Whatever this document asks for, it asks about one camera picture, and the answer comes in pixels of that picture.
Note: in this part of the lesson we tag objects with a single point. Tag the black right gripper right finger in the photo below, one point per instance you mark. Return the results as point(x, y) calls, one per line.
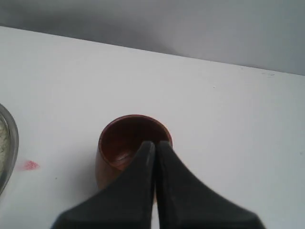
point(184, 202)

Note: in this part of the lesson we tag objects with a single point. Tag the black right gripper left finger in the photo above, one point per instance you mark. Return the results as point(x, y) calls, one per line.
point(126, 203)

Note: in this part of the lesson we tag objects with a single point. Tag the brown wooden cup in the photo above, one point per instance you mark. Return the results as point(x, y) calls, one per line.
point(119, 142)

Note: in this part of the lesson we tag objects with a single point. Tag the rice in steel tray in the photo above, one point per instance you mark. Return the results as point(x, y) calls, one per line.
point(4, 145)

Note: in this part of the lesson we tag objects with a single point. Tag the round steel tray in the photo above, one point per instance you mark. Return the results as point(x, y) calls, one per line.
point(12, 146)

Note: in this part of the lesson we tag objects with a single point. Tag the white backdrop curtain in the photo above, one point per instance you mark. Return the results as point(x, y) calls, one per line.
point(267, 34)

